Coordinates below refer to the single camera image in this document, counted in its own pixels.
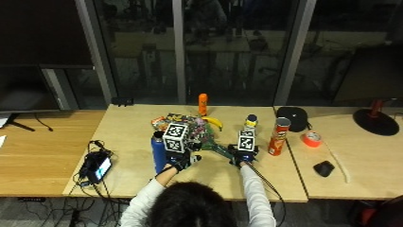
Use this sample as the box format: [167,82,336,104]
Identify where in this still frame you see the small black box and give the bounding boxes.
[110,96,134,107]

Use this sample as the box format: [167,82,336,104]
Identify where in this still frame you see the black pouch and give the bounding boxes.
[274,106,312,133]

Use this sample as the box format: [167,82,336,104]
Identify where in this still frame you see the white marker cube glove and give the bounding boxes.
[237,130,258,153]
[161,123,189,154]

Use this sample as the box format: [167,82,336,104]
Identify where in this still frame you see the black monitor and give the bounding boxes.
[0,63,96,114]

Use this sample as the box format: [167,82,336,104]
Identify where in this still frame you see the black power strip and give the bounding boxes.
[16,197,46,203]

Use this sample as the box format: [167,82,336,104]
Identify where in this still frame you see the red chips can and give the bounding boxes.
[267,116,292,157]

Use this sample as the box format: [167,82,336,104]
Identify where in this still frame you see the person's left hand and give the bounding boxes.
[163,144,202,173]

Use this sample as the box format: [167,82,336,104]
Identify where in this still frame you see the person's right hand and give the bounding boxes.
[227,144,259,170]

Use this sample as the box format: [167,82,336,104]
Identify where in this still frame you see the white marker cube left glove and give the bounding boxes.
[161,123,189,154]

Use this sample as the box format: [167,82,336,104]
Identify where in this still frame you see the small white bottle blue cap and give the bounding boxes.
[245,113,258,132]

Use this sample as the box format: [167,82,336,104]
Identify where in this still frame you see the colourful snack packet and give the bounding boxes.
[151,113,206,132]

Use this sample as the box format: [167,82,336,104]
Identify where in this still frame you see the black lamp base red stem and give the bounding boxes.
[351,99,400,137]

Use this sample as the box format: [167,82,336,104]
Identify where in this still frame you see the yellow banana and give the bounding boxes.
[201,115,225,132]

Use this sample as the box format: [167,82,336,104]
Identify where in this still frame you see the blue water bottle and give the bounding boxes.
[150,131,169,175]

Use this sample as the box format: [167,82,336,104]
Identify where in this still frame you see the black device with lit screen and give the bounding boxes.
[78,150,114,185]

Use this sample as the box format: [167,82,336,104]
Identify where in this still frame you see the orange tape roll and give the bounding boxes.
[299,131,323,148]

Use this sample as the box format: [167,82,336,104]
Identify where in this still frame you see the black device cables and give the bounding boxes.
[24,139,130,227]

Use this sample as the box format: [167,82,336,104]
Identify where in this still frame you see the black computer mouse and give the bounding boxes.
[312,160,336,178]

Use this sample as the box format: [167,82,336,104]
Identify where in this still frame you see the orange plastic bottle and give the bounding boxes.
[198,93,209,117]

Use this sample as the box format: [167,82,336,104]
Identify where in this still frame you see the black left glove cable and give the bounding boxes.
[149,165,177,184]

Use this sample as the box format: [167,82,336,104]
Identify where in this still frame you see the red and black bag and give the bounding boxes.
[346,194,403,227]

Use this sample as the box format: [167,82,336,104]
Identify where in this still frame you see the black right glove cable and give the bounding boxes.
[249,162,287,227]

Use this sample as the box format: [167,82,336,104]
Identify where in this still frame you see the white marker cube right glove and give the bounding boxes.
[237,130,258,153]

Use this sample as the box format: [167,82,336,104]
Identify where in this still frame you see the black glove cable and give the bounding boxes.
[149,165,177,184]
[249,162,287,227]

